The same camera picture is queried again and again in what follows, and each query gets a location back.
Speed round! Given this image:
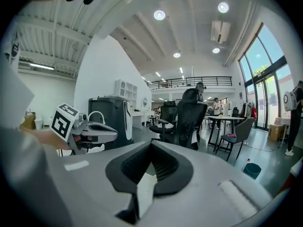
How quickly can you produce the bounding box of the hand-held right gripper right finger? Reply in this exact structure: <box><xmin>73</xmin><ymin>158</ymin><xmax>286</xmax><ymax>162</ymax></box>
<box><xmin>137</xmin><ymin>140</ymin><xmax>274</xmax><ymax>227</ymax></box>

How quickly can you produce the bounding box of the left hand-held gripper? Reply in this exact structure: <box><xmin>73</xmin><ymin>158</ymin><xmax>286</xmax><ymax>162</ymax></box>
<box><xmin>50</xmin><ymin>103</ymin><xmax>118</xmax><ymax>156</ymax></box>

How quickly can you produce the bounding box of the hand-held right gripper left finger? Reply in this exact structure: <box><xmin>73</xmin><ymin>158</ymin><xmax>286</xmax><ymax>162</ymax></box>
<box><xmin>42</xmin><ymin>140</ymin><xmax>153</xmax><ymax>227</ymax></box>

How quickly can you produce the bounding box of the person's left forearm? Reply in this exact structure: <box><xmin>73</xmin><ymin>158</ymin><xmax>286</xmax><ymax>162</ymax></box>
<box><xmin>20</xmin><ymin>126</ymin><xmax>72</xmax><ymax>150</ymax></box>

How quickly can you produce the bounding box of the person's left hand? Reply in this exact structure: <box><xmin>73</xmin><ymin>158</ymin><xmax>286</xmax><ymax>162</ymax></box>
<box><xmin>72</xmin><ymin>134</ymin><xmax>93</xmax><ymax>148</ymax></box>

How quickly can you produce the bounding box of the black and white mobile machine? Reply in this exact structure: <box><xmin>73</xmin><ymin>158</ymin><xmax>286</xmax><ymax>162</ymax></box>
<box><xmin>88</xmin><ymin>96</ymin><xmax>135</xmax><ymax>149</ymax></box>

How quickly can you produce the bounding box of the white curved tube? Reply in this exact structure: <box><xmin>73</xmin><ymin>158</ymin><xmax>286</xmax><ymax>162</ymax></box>
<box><xmin>88</xmin><ymin>111</ymin><xmax>105</xmax><ymax>125</ymax></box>

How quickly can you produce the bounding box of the white vanity desk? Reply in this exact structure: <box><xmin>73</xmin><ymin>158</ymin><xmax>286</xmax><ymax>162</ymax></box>
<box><xmin>131</xmin><ymin>109</ymin><xmax>155</xmax><ymax>129</ymax></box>

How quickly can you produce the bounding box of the teal waste bin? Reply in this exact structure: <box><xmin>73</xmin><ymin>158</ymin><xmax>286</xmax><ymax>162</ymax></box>
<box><xmin>242</xmin><ymin>162</ymin><xmax>262</xmax><ymax>180</ymax></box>

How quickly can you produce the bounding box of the grey chair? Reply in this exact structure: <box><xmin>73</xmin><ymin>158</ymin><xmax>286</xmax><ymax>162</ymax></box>
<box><xmin>214</xmin><ymin>117</ymin><xmax>256</xmax><ymax>162</ymax></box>

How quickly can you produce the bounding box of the tall black office chair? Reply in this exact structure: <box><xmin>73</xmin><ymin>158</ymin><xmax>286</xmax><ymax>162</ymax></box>
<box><xmin>163</xmin><ymin>88</ymin><xmax>208</xmax><ymax>150</ymax></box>

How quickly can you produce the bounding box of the white table with black legs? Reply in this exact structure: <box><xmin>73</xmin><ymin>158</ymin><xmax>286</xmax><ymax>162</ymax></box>
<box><xmin>205</xmin><ymin>115</ymin><xmax>245</xmax><ymax>153</ymax></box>

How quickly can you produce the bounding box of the black mesh office chair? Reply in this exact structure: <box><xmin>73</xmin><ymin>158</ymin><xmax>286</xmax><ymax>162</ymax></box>
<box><xmin>149</xmin><ymin>100</ymin><xmax>178</xmax><ymax>142</ymax></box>

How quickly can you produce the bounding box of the clothes rack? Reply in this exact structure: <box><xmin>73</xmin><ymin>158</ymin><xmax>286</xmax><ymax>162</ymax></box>
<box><xmin>241</xmin><ymin>99</ymin><xmax>258</xmax><ymax>122</ymax></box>

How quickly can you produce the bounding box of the brown paper bag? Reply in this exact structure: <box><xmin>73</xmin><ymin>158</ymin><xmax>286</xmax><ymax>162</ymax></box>
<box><xmin>19</xmin><ymin>112</ymin><xmax>36</xmax><ymax>131</ymax></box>

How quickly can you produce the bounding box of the cardboard box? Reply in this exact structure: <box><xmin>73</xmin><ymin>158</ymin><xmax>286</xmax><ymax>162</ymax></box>
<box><xmin>268</xmin><ymin>123</ymin><xmax>285</xmax><ymax>141</ymax></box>

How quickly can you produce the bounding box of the glass double door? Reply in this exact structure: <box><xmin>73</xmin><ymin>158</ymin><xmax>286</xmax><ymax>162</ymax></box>
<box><xmin>253</xmin><ymin>71</ymin><xmax>280</xmax><ymax>131</ymax></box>

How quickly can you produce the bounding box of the fluorescent tube light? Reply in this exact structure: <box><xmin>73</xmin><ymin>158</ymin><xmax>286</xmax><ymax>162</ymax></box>
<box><xmin>28</xmin><ymin>62</ymin><xmax>55</xmax><ymax>71</ymax></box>

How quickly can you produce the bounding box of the person's white shirt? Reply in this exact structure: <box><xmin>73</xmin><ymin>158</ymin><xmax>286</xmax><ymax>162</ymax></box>
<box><xmin>0</xmin><ymin>20</ymin><xmax>62</xmax><ymax>227</ymax></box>

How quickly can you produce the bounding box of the black mezzanine railing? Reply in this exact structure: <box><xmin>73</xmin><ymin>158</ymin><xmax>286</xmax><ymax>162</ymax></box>
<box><xmin>146</xmin><ymin>76</ymin><xmax>233</xmax><ymax>90</ymax></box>

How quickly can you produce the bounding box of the ceiling air conditioner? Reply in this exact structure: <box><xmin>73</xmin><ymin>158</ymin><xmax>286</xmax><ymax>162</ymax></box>
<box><xmin>210</xmin><ymin>20</ymin><xmax>232</xmax><ymax>44</ymax></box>

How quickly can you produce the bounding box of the white wall cabinet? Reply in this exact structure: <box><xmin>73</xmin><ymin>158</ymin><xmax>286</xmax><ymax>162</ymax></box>
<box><xmin>115</xmin><ymin>79</ymin><xmax>138</xmax><ymax>101</ymax></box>

